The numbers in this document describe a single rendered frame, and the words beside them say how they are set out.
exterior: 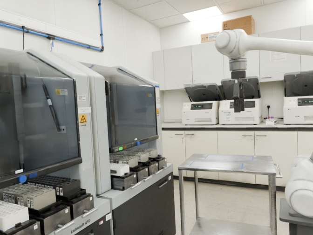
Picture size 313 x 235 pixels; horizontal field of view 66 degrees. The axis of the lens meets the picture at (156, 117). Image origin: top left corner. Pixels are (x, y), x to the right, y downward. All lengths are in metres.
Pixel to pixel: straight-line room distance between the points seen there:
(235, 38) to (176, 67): 3.07
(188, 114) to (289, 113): 1.38
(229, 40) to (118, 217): 1.13
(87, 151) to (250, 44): 0.98
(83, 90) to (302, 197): 1.12
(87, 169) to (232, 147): 2.60
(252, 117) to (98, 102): 2.53
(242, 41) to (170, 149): 3.00
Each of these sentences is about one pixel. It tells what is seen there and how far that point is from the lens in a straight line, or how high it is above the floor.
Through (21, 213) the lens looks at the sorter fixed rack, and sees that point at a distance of 1.14.
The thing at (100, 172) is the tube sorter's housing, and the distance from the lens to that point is 1.49.
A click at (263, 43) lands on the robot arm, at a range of 1.19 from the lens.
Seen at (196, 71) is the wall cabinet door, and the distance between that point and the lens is 4.05.
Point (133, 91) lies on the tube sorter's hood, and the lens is 1.73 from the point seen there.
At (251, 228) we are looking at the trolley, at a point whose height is 0.28.
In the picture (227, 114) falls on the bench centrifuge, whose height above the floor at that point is 1.06.
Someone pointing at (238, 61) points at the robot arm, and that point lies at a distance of 1.32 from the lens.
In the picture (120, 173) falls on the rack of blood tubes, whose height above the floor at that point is 0.83.
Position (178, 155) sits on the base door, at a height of 0.41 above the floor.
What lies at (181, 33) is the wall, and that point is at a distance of 4.64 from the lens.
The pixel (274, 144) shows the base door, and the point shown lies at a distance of 3.58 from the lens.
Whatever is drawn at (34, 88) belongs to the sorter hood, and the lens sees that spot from 1.17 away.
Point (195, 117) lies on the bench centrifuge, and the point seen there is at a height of 1.03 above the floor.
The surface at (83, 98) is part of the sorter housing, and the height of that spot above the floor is 1.30.
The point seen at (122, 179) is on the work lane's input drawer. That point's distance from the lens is 1.53.
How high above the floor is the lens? 1.25
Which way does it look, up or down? 3 degrees down
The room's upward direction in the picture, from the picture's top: 3 degrees counter-clockwise
